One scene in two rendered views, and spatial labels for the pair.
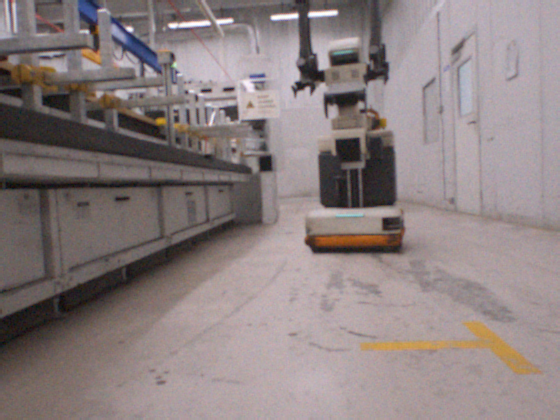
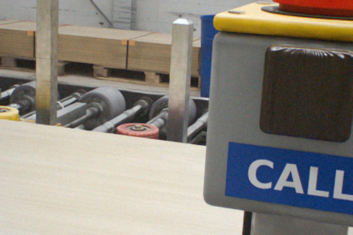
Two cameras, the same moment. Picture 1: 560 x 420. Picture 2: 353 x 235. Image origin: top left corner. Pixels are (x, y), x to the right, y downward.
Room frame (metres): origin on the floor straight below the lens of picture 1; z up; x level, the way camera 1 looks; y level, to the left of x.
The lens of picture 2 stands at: (2.52, 0.31, 1.24)
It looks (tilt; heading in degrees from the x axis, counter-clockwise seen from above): 13 degrees down; 101
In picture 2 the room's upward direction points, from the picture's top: 3 degrees clockwise
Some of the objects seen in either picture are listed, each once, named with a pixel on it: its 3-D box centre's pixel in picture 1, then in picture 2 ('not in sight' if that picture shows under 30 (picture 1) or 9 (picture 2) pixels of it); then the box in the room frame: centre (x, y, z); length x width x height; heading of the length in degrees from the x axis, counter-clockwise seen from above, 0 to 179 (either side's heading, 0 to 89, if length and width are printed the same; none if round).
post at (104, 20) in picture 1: (108, 73); not in sight; (1.78, 0.64, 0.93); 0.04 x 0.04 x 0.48; 86
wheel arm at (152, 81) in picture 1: (100, 86); not in sight; (1.57, 0.59, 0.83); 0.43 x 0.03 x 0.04; 86
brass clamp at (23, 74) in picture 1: (35, 78); not in sight; (1.31, 0.67, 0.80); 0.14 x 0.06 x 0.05; 176
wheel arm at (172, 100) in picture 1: (130, 103); not in sight; (1.82, 0.57, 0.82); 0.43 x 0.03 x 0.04; 86
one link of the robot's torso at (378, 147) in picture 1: (359, 149); not in sight; (3.05, -0.55, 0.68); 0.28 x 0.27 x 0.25; 72
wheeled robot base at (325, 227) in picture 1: (357, 224); not in sight; (3.22, -0.55, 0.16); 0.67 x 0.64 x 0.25; 162
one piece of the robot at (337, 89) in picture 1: (345, 99); not in sight; (2.95, -0.46, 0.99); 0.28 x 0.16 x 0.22; 72
